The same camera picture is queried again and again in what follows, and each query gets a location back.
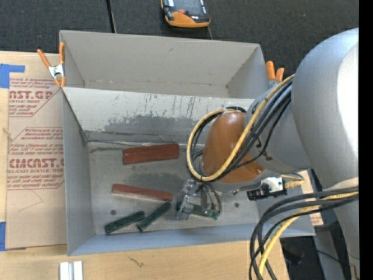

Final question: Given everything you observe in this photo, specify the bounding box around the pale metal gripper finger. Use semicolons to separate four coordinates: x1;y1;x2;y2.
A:
175;195;193;213
175;204;196;221

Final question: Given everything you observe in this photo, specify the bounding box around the dark green flat block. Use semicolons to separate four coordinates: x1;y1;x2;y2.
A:
104;211;146;235
136;201;173;233

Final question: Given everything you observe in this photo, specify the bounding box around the red-brown flat block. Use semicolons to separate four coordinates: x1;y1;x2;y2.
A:
122;143;180;156
112;183;174;202
122;149;181;166

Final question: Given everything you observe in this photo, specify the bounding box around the grey metal bin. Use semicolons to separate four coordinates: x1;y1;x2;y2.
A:
59;30;316;257

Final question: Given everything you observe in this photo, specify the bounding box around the brown cardboard board red print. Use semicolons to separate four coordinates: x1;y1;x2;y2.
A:
0;50;68;251

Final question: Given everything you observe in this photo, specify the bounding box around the black cylinder on white bracket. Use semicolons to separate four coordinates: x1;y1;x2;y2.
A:
247;177;305;201

